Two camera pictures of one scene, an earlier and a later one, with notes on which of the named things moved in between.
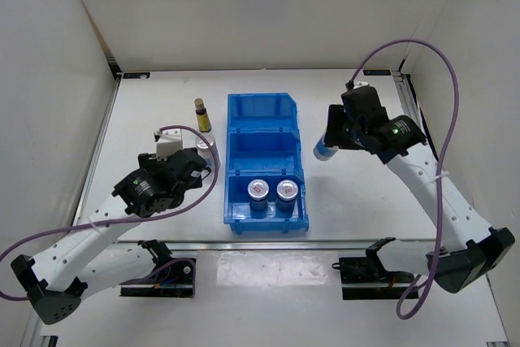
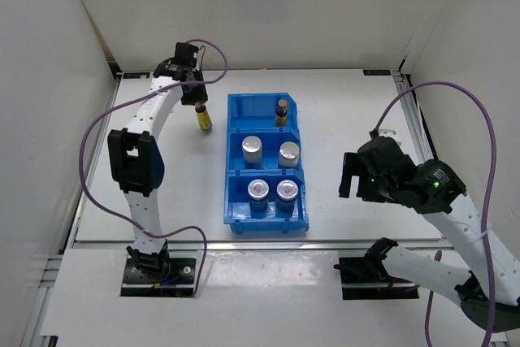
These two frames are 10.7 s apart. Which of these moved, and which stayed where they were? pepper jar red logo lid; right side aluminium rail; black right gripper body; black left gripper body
Moved: black right gripper body; black left gripper body
Stayed: pepper jar red logo lid; right side aluminium rail
